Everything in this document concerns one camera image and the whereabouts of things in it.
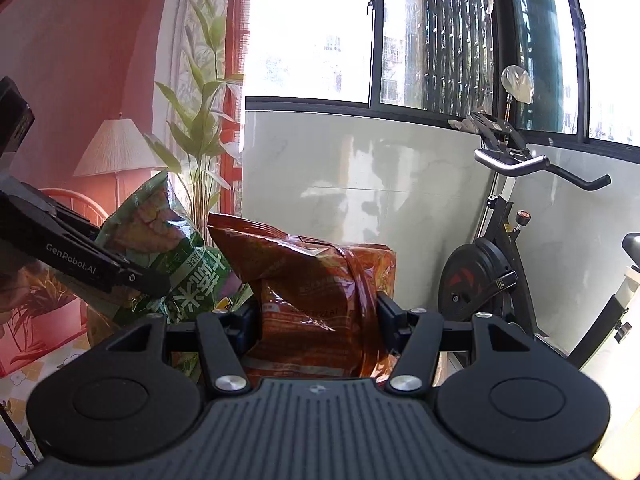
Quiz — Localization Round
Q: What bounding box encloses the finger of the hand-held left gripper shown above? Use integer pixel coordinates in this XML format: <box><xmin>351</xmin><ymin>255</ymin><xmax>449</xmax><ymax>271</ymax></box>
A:
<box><xmin>109</xmin><ymin>259</ymin><xmax>174</xmax><ymax>299</ymax></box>
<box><xmin>47</xmin><ymin>204</ymin><xmax>104</xmax><ymax>243</ymax></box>

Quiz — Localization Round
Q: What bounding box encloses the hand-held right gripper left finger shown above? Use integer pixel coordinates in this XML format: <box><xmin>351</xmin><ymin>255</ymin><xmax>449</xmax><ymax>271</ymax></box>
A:
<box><xmin>105</xmin><ymin>302</ymin><xmax>261</xmax><ymax>395</ymax></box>

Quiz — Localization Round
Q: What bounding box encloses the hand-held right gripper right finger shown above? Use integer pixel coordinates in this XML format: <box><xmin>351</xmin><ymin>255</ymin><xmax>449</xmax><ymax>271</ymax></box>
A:
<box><xmin>376</xmin><ymin>291</ymin><xmax>541</xmax><ymax>395</ymax></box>

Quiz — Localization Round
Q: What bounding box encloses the green snack bag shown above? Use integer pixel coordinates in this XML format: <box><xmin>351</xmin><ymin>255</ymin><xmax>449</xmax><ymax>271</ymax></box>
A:
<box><xmin>86</xmin><ymin>169</ymin><xmax>254</xmax><ymax>383</ymax></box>

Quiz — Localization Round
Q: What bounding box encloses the orange snack bag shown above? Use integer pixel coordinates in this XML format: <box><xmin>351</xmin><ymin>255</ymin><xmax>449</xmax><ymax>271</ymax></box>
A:
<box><xmin>206</xmin><ymin>212</ymin><xmax>398</xmax><ymax>387</ymax></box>

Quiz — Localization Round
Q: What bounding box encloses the black exercise bike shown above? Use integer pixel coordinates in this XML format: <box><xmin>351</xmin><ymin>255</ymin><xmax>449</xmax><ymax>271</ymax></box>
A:
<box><xmin>439</xmin><ymin>111</ymin><xmax>640</xmax><ymax>372</ymax></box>

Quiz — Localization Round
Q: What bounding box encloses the floral checked tablecloth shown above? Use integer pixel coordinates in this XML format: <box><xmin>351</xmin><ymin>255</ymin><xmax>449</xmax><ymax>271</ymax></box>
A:
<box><xmin>0</xmin><ymin>334</ymin><xmax>97</xmax><ymax>477</ymax></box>

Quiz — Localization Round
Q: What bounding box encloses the metal pole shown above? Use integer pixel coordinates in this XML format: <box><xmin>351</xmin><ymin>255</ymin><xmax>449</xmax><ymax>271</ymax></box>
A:
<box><xmin>480</xmin><ymin>95</ymin><xmax>516</xmax><ymax>241</ymax></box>

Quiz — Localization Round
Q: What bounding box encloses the dark framed window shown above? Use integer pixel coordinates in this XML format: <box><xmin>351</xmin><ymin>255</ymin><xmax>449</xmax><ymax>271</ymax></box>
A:
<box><xmin>242</xmin><ymin>0</ymin><xmax>640</xmax><ymax>149</ymax></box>

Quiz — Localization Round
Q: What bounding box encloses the white plastic bag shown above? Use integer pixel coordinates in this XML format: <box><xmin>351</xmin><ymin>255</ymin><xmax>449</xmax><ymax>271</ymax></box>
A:
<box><xmin>501</xmin><ymin>65</ymin><xmax>534</xmax><ymax>106</ymax></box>

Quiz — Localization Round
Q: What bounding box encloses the lattice window screen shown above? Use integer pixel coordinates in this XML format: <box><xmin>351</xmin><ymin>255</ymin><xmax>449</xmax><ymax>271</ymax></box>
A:
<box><xmin>420</xmin><ymin>0</ymin><xmax>496</xmax><ymax>117</ymax></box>

